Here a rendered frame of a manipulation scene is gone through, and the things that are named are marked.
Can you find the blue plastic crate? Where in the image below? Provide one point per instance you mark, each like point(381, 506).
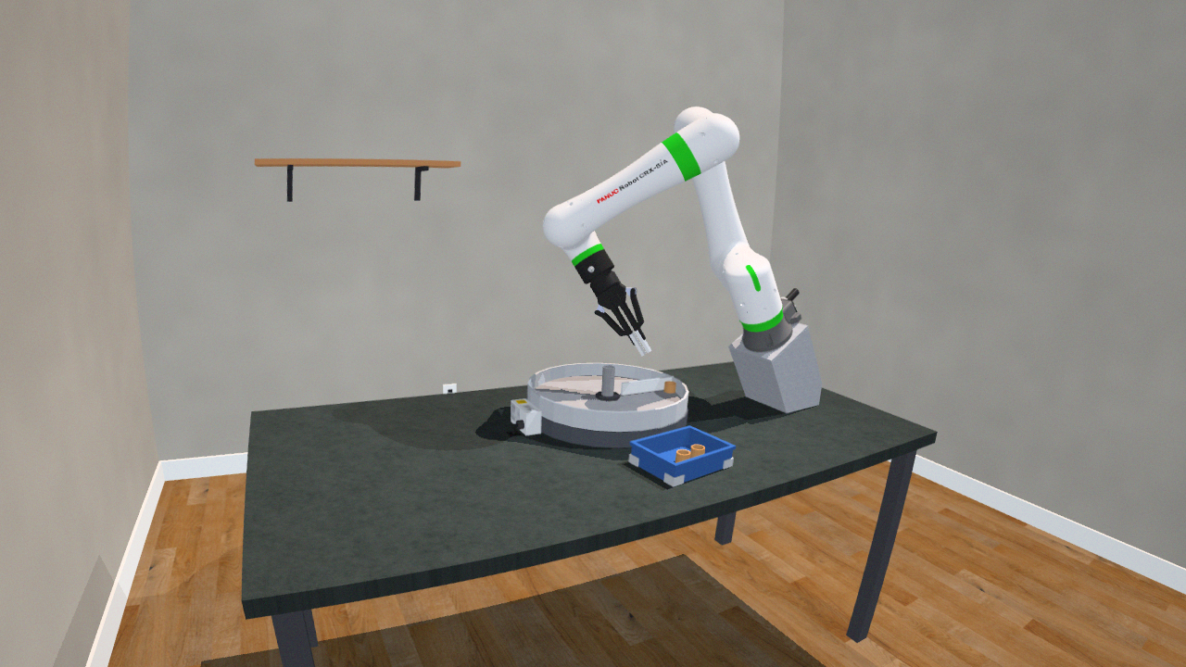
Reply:
point(656, 455)

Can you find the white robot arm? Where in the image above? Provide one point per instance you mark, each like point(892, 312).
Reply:
point(695, 147)

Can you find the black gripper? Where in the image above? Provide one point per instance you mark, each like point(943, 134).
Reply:
point(611, 294)

